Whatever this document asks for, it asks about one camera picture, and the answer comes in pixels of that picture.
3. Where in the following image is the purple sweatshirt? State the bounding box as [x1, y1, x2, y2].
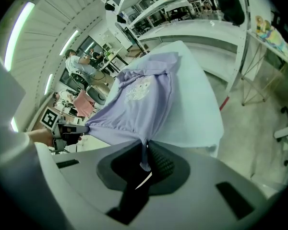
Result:
[85, 51, 183, 172]

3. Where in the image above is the small yellow toy figure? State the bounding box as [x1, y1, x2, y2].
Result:
[255, 15, 272, 33]

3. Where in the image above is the white desk with black legs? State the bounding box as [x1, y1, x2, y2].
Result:
[98, 46, 129, 74]

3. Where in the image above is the colourful pastel cloth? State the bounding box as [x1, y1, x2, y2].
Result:
[261, 26, 288, 57]

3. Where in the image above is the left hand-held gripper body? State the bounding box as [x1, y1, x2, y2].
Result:
[39, 107, 71, 153]

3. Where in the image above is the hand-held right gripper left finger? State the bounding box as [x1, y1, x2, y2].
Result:
[36, 139, 144, 230]

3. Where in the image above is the pink cloth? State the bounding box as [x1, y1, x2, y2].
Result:
[73, 90, 96, 117]

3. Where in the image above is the person's left hand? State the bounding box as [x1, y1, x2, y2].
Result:
[62, 133, 84, 147]

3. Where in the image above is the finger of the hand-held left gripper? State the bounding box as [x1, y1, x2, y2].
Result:
[61, 125, 90, 135]

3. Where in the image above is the round white side table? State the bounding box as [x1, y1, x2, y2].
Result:
[241, 30, 288, 106]

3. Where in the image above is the dark grey round chair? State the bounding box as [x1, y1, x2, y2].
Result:
[85, 85, 109, 105]

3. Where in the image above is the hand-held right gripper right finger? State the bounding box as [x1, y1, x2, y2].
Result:
[124, 139, 285, 230]

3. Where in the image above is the white metal shelving rack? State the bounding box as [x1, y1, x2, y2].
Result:
[102, 0, 252, 100]

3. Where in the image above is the red strip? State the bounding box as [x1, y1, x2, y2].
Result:
[219, 96, 230, 112]

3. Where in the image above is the person's left forearm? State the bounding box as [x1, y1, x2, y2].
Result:
[26, 127, 55, 149]

